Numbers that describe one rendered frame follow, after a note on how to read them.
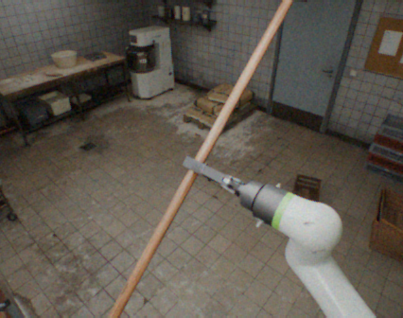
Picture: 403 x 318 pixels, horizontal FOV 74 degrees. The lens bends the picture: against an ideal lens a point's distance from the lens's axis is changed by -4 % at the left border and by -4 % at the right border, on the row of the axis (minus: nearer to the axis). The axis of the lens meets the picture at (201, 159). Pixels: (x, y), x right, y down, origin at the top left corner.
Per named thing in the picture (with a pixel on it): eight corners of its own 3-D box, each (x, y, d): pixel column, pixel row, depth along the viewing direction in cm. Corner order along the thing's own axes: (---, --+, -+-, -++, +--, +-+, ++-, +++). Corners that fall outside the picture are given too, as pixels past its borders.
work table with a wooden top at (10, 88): (25, 147, 436) (3, 95, 382) (8, 131, 477) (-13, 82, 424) (132, 101, 570) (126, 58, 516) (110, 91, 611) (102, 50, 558)
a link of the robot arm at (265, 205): (294, 193, 69) (289, 185, 61) (272, 235, 68) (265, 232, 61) (272, 183, 72) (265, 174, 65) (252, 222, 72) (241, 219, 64)
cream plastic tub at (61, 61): (61, 71, 459) (58, 59, 447) (50, 66, 481) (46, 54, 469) (83, 64, 485) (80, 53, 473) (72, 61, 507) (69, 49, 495)
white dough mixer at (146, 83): (144, 104, 558) (135, 36, 480) (126, 97, 589) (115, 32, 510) (176, 90, 614) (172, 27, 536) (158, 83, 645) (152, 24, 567)
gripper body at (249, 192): (248, 210, 64) (216, 192, 69) (257, 215, 71) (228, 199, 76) (263, 181, 65) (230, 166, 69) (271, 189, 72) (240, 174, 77)
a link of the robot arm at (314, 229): (356, 206, 57) (336, 246, 51) (341, 237, 65) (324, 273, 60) (294, 180, 64) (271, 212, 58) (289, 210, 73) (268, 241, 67)
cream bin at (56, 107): (54, 116, 469) (50, 104, 455) (42, 109, 494) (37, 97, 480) (73, 109, 491) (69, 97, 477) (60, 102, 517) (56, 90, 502)
